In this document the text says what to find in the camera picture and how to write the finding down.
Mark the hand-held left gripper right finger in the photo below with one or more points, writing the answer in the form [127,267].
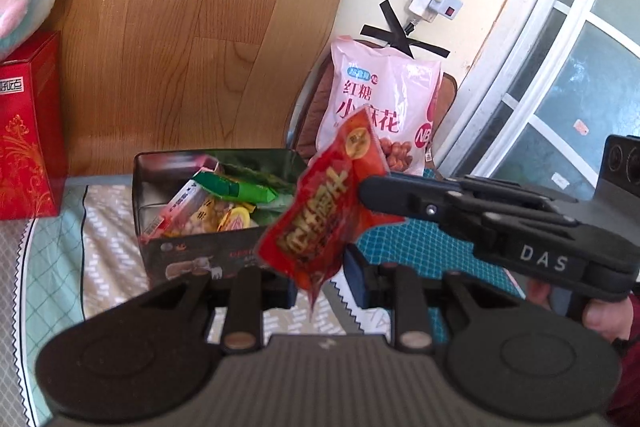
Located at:
[352,274]

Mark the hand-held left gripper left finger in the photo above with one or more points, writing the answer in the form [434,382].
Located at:
[245,297]

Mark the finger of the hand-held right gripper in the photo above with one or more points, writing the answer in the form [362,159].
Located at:
[425,202]

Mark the red snack packet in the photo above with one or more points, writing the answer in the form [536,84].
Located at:
[320,217]

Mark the clear peanut bag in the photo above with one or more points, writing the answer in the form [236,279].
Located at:
[205,217]

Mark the black printed box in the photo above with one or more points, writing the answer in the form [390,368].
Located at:
[165,252]

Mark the green cracker packet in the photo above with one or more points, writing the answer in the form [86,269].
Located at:
[235,189]

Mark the pink candy box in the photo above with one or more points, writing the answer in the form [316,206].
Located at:
[175,209]

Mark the person's right forearm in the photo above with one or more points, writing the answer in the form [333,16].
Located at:
[631,372]

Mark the person's right hand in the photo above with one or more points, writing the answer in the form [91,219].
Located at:
[607,317]

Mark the teal patterned mat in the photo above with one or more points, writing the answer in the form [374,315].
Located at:
[415,247]

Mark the white window sticker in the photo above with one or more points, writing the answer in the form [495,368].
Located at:
[560,180]

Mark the pale green packet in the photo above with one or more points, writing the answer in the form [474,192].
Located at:
[280,207]

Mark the large pink snack bag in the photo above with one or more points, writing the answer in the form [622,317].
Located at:
[370,87]

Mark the orange window sticker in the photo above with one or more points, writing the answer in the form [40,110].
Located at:
[581,127]

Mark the lettered grey white cloth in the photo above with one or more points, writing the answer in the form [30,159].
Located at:
[110,247]

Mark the black tape strip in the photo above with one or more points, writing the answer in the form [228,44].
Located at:
[430,48]
[392,19]

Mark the light green checked cloth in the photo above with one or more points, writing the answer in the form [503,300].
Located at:
[55,287]

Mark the grey quilted cloth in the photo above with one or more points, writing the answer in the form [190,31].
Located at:
[10,307]

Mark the wooden board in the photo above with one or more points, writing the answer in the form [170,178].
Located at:
[200,32]

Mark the red gift bag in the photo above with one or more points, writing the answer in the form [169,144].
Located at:
[30,132]

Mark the white window frame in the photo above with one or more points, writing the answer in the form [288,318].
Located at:
[530,32]

